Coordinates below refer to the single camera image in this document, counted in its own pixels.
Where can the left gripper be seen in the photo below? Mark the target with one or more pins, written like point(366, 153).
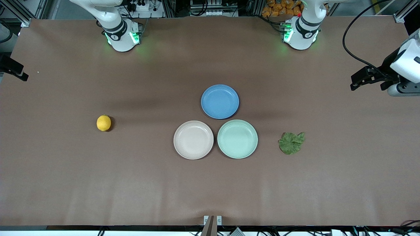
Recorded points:
point(386, 69)

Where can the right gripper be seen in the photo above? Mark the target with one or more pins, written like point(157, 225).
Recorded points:
point(10, 66)

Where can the green lettuce leaf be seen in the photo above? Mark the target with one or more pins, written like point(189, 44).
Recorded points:
point(291, 143)

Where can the yellow lemon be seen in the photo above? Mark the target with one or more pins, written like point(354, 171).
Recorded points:
point(103, 123)

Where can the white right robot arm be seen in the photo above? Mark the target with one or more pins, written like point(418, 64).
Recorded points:
point(119, 36)

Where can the bag of orange objects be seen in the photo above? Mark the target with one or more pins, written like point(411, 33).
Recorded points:
point(282, 8)

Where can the mint green round plate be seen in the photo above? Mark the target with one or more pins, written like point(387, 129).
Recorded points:
point(237, 139)

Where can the white power strip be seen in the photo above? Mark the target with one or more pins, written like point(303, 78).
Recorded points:
point(141, 5)

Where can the blue round plate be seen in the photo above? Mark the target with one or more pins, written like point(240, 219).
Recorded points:
point(220, 101)

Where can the black white electronic equipment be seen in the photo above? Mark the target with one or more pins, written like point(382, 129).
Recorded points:
point(213, 6)

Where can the beige round plate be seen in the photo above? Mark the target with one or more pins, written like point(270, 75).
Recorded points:
point(193, 140)

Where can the aluminium frame profile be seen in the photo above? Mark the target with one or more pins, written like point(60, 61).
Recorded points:
point(405, 13)
point(26, 13)

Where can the camera mount post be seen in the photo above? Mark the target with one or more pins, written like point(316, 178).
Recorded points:
point(212, 225)

